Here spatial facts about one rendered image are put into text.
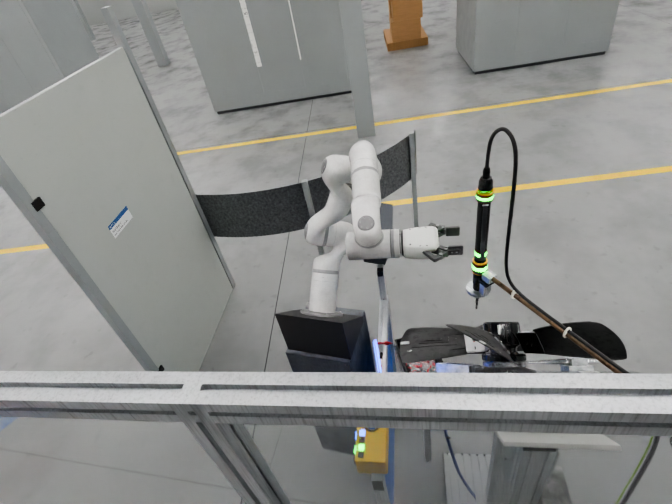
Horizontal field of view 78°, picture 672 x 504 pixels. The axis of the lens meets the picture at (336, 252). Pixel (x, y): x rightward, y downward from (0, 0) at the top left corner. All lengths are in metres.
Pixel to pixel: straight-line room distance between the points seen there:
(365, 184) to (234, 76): 6.31
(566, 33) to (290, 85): 4.24
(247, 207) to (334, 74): 4.44
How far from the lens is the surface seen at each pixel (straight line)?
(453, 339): 1.58
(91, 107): 2.61
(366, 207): 1.17
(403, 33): 9.32
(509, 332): 1.54
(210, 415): 0.51
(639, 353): 3.28
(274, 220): 3.22
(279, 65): 7.32
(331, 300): 1.84
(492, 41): 7.44
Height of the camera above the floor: 2.43
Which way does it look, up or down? 39 degrees down
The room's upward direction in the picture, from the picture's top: 12 degrees counter-clockwise
